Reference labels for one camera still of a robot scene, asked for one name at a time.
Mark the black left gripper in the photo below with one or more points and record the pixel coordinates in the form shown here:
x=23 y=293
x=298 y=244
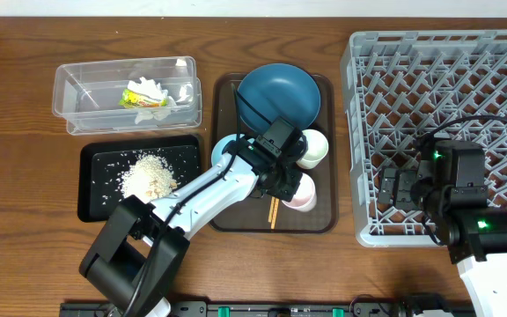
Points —
x=295 y=182

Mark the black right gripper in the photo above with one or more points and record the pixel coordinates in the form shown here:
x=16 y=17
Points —
x=400 y=187

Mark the pink cup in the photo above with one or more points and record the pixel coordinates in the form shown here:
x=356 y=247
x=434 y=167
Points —
x=306 y=197

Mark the light blue bowl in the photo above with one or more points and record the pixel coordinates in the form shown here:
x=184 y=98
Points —
x=218 y=149

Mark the white rice pile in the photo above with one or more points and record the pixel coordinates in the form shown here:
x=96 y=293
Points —
x=150 y=178

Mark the white tissue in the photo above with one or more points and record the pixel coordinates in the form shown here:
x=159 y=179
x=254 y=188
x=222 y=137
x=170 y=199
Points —
x=150 y=88

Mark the yellow snack wrapper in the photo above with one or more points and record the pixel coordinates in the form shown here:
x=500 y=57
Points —
x=130 y=99

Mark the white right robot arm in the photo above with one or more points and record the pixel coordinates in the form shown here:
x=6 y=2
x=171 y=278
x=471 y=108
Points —
x=449 y=188

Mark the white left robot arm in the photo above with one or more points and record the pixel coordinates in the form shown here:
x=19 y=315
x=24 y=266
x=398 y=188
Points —
x=138 y=252

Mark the grey dishwasher rack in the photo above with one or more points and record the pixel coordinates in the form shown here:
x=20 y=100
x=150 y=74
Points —
x=399 y=85

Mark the clear plastic waste bin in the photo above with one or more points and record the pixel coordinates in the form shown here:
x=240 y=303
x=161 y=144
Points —
x=87 y=95

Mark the black waste tray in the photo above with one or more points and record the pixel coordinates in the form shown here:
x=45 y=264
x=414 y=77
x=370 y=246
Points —
x=103 y=164

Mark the pale green cup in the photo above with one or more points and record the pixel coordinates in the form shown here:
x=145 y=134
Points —
x=317 y=149

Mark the right wooden chopstick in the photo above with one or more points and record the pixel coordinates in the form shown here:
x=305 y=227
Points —
x=273 y=223

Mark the wooden chopstick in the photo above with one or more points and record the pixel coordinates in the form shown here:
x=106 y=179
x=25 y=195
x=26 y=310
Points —
x=273 y=223
x=271 y=209

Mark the left wooden chopstick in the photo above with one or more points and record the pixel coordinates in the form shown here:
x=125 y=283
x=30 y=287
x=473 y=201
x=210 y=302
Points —
x=271 y=209

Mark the brown serving tray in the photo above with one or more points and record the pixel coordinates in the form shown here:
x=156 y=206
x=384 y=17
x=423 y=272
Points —
x=251 y=215

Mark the dark blue plate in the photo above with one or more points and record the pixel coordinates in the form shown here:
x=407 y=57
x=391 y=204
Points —
x=278 y=90

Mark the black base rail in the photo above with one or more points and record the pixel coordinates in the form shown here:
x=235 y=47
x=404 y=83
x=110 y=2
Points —
x=424 y=304

